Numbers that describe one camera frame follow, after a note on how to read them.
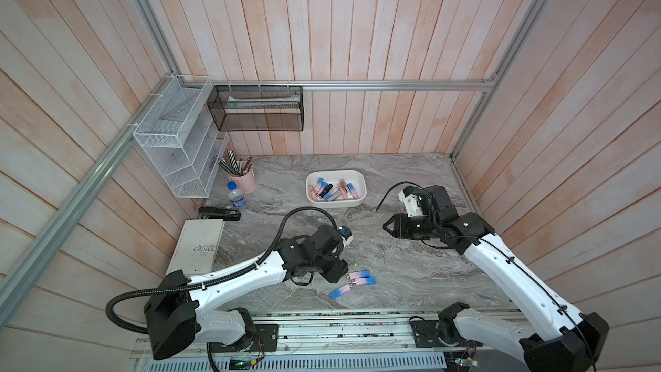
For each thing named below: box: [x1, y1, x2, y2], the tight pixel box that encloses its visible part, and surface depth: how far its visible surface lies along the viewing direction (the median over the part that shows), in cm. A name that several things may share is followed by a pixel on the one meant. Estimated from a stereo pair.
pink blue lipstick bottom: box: [329, 283, 353, 299], surface depth 83 cm
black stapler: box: [198, 205, 242, 222], surface depth 100 cm
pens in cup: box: [217, 149, 254, 177], surface depth 105 cm
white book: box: [166, 218, 225, 277], surface depth 92 cm
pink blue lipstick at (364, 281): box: [354, 276, 378, 286], surface depth 85 cm
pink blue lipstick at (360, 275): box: [348, 270, 371, 279], surface depth 87 cm
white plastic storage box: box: [305, 169, 368, 209], surface depth 109 cm
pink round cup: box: [228, 168, 257, 194], surface depth 103 cm
